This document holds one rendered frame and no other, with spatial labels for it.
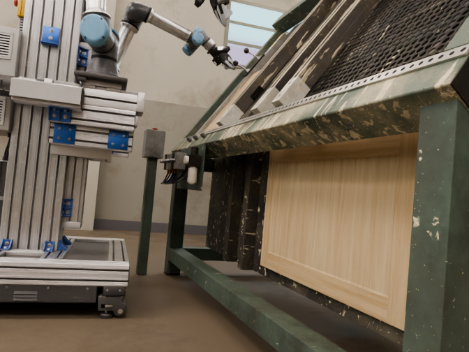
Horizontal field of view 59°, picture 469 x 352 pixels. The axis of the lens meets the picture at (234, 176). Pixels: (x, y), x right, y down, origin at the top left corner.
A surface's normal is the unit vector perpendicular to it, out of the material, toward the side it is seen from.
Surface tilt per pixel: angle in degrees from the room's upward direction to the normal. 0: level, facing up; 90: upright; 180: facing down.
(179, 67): 90
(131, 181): 90
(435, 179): 90
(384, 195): 90
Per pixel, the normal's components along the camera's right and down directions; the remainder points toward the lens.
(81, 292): 0.29, -0.01
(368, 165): -0.92, -0.10
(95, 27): 0.06, 0.10
